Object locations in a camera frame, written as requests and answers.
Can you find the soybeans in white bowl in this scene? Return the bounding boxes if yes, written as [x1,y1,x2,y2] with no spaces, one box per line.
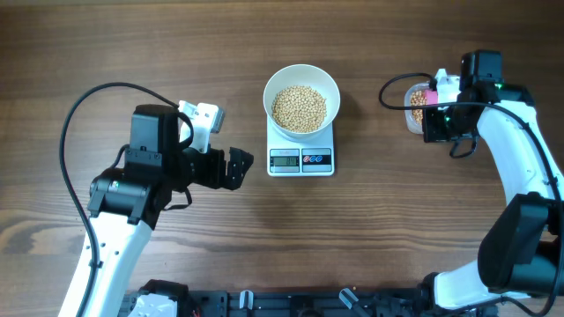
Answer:
[271,85,327,133]

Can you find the white bowl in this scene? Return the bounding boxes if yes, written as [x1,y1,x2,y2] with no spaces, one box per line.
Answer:
[263,64,341,139]

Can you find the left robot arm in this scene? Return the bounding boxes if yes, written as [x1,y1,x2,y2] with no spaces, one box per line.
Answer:
[59,101,254,316]

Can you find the pile of soybeans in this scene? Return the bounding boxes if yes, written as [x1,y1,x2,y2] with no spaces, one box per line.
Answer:
[410,91,426,126]

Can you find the black camera cable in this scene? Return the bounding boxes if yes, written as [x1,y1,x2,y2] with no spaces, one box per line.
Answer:
[58,81,195,317]
[378,72,564,317]

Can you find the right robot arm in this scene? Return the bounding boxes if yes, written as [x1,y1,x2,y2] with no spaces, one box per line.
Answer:
[422,50,563,315]

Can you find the left black camera cable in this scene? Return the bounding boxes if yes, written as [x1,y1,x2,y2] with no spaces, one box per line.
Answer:
[58,81,195,317]

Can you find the pink plastic measuring scoop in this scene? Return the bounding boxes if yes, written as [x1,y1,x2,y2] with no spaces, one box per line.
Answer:
[424,90,439,105]

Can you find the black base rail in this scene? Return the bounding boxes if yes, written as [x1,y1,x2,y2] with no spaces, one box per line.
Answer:
[118,289,419,317]

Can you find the clear plastic container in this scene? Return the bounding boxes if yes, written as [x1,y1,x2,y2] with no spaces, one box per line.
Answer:
[404,83,429,135]

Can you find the white digital kitchen scale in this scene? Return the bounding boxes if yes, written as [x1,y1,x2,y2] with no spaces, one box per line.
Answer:
[266,119,335,177]

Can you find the right black camera cable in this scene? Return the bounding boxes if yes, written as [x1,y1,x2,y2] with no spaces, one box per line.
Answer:
[378,72,564,317]

